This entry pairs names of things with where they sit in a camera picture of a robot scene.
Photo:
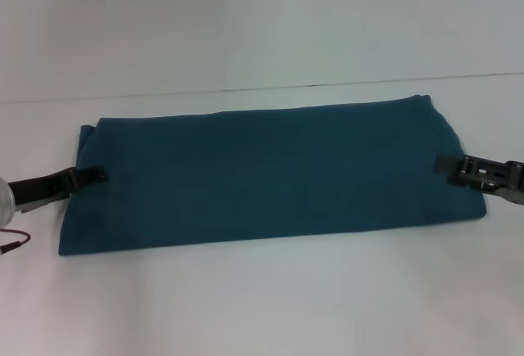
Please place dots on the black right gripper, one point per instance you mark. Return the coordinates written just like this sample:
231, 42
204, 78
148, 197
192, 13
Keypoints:
491, 176

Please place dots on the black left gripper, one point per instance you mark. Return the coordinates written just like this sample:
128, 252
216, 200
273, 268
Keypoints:
45, 188

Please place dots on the teal blue FREE t-shirt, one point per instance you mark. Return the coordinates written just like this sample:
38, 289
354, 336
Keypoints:
266, 176

